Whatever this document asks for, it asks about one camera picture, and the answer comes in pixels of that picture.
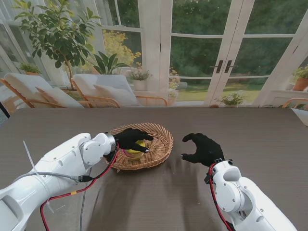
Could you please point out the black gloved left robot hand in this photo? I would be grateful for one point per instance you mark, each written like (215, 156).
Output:
(127, 140)

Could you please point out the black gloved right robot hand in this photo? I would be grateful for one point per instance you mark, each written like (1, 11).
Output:
(207, 150)

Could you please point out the yellow culture dish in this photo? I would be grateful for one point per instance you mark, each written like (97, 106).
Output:
(134, 156)
(133, 151)

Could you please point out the oval wicker basket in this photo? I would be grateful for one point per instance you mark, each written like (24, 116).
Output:
(158, 146)

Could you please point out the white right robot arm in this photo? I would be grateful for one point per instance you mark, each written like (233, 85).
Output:
(243, 197)

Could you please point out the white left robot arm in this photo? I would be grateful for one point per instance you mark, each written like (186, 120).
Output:
(53, 178)

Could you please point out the white chair pillow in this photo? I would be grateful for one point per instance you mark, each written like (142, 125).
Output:
(60, 97)
(115, 95)

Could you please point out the white flowering low plant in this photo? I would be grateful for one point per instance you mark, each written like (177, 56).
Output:
(231, 99)

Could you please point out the flowering plant in white pot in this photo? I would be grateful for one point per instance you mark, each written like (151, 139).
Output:
(139, 84)

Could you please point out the white cushioned lounge chair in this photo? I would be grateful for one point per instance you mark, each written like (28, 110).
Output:
(21, 84)
(108, 83)

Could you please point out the yellow flowers in pale pot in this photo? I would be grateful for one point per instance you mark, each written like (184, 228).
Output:
(172, 98)

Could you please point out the broad-leaf green plant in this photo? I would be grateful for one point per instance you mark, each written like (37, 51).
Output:
(108, 63)

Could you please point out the white zip tie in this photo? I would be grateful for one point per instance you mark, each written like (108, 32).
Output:
(30, 158)

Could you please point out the white sheet at table corner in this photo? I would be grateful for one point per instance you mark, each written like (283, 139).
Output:
(302, 115)

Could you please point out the large terracotta potted plant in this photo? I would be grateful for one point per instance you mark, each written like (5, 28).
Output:
(300, 84)

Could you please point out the small plant in terracotta pot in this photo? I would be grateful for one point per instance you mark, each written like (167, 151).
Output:
(30, 68)

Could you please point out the tall leafy potted tree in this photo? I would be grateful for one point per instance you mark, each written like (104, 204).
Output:
(55, 36)

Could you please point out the dark panel at table edge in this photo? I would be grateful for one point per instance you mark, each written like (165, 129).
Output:
(3, 110)

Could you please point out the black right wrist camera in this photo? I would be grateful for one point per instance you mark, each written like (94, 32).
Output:
(207, 178)

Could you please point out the orange chair frame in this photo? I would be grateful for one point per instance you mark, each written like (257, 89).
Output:
(294, 99)

